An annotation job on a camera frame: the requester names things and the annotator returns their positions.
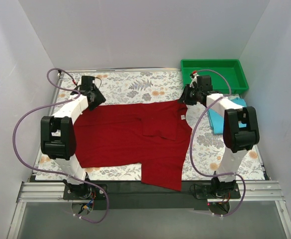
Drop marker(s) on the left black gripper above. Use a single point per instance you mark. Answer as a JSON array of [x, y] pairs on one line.
[[97, 98]]

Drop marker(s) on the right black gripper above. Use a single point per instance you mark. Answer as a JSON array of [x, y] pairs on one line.
[[186, 95]]

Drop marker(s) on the red t-shirt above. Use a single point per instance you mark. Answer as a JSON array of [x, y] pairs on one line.
[[155, 135]]

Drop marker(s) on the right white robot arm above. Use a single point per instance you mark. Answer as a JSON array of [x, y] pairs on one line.
[[240, 134]]

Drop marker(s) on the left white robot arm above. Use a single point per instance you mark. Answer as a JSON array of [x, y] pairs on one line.
[[58, 139]]

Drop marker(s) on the folded turquoise t-shirt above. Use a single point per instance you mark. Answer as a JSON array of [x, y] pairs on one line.
[[216, 121]]

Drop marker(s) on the green plastic tray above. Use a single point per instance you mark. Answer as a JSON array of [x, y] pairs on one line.
[[225, 73]]

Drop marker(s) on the floral patterned table mat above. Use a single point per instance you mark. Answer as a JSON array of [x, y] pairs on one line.
[[205, 150]]

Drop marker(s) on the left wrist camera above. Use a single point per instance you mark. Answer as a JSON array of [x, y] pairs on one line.
[[78, 89]]

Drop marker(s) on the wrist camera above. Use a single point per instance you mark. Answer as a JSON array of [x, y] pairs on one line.
[[193, 77], [78, 89]]

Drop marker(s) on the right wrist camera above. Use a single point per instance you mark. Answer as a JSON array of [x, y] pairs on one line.
[[193, 77]]

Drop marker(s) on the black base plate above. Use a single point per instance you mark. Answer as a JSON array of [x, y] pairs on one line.
[[136, 195]]

